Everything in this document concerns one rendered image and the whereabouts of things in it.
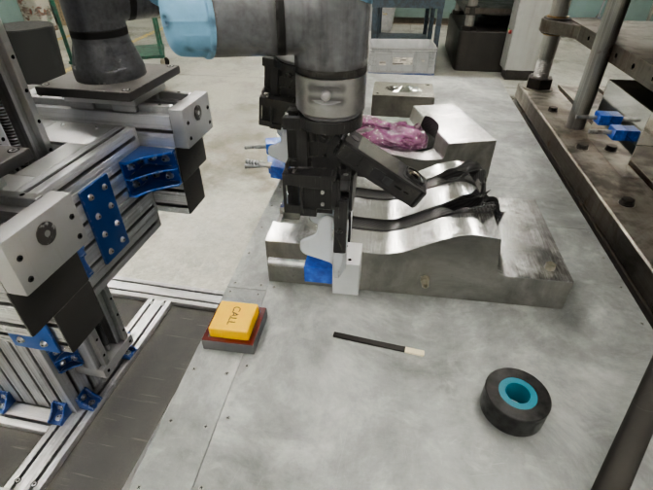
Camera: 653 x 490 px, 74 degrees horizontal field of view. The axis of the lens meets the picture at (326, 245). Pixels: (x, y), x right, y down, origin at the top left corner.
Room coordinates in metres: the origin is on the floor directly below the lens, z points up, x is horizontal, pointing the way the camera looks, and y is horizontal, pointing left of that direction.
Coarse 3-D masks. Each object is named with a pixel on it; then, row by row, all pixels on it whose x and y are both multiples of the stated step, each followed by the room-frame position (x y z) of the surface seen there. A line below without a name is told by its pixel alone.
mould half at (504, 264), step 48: (432, 192) 0.70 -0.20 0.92; (288, 240) 0.59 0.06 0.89; (384, 240) 0.59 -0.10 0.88; (432, 240) 0.55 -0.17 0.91; (480, 240) 0.54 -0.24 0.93; (528, 240) 0.63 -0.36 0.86; (384, 288) 0.56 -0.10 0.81; (432, 288) 0.55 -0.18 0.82; (480, 288) 0.53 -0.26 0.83; (528, 288) 0.52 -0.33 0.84
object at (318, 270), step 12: (348, 252) 0.47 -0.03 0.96; (360, 252) 0.47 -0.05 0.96; (276, 264) 0.47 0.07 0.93; (288, 264) 0.47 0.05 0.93; (300, 264) 0.47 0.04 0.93; (312, 264) 0.46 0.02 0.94; (324, 264) 0.46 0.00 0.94; (348, 264) 0.44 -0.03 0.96; (360, 264) 0.45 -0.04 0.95; (312, 276) 0.45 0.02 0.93; (324, 276) 0.45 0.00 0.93; (348, 276) 0.44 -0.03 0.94; (360, 276) 0.47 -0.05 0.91; (336, 288) 0.44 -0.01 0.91; (348, 288) 0.44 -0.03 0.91
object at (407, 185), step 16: (352, 144) 0.44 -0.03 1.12; (368, 144) 0.47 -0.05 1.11; (352, 160) 0.44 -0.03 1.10; (368, 160) 0.44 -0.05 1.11; (384, 160) 0.45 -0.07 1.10; (368, 176) 0.44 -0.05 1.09; (384, 176) 0.43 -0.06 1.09; (400, 176) 0.43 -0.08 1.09; (416, 176) 0.44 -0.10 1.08; (400, 192) 0.43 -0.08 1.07; (416, 192) 0.43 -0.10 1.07
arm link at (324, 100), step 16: (304, 80) 0.44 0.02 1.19; (320, 80) 0.44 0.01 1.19; (336, 80) 0.51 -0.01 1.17; (352, 80) 0.44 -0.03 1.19; (304, 96) 0.44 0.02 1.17; (320, 96) 0.44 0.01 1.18; (336, 96) 0.44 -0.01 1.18; (352, 96) 0.44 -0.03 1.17; (304, 112) 0.45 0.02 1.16; (320, 112) 0.43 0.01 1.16; (336, 112) 0.43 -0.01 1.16; (352, 112) 0.44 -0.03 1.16
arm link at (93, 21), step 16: (64, 0) 0.97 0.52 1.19; (80, 0) 0.97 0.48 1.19; (96, 0) 0.98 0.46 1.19; (112, 0) 1.00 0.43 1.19; (128, 0) 1.02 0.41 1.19; (64, 16) 0.99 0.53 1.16; (80, 16) 0.97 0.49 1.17; (96, 16) 0.97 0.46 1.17; (112, 16) 0.99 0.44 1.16; (128, 16) 1.03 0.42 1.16
